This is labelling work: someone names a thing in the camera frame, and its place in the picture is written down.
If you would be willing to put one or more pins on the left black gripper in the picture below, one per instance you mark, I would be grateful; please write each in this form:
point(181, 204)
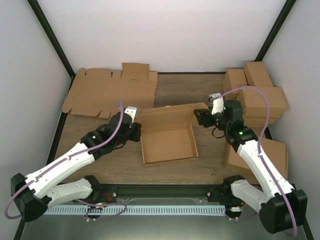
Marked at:
point(136, 137)

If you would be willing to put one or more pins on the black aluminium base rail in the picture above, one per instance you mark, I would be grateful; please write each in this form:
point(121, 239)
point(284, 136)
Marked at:
point(110, 193)

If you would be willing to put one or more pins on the folded box near right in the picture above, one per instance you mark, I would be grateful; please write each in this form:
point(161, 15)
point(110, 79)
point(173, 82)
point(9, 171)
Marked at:
point(246, 160)

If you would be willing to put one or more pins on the folded box back right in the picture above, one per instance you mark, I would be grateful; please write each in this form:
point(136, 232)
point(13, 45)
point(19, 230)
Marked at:
point(256, 74)

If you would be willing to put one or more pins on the flat cardboard sheet stack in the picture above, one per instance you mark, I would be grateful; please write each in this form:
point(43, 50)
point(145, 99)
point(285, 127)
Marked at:
point(95, 92)

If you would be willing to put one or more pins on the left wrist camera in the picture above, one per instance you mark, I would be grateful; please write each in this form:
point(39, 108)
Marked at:
point(132, 112)

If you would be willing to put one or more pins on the black frame post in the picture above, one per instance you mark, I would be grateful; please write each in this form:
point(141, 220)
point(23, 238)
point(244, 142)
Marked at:
point(42, 19)
point(277, 25)

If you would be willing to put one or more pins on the cardboard box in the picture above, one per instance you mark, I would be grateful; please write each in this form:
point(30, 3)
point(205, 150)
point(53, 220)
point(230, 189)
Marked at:
point(167, 133)

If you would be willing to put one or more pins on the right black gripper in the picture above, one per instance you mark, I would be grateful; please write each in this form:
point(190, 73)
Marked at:
point(206, 117)

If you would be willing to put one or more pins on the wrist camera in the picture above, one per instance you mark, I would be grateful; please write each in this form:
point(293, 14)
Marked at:
point(217, 103)
point(132, 112)

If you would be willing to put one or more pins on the folded boxes lower stack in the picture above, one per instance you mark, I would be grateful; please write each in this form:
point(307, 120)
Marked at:
point(256, 121)

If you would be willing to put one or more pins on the left black frame post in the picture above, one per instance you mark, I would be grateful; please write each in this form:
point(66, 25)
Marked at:
point(42, 19)

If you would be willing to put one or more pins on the folded box back left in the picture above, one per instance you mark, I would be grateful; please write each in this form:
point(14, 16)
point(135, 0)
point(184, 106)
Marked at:
point(234, 78)

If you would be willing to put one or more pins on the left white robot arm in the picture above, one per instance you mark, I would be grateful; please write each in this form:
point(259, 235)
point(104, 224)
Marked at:
point(36, 192)

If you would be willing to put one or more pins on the light blue cable duct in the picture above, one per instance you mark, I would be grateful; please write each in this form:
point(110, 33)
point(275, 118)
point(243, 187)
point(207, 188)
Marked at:
point(140, 210)

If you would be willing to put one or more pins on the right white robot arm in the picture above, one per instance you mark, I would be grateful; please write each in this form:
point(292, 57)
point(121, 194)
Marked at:
point(279, 205)

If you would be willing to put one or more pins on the right black frame post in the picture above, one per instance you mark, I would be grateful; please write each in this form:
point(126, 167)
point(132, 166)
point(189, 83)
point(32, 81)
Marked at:
point(277, 25)

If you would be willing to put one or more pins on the folded box top stack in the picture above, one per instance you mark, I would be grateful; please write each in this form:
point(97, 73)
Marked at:
point(254, 104)

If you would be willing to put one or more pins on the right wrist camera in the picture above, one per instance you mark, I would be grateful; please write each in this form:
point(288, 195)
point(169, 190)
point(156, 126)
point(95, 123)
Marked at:
point(217, 103)

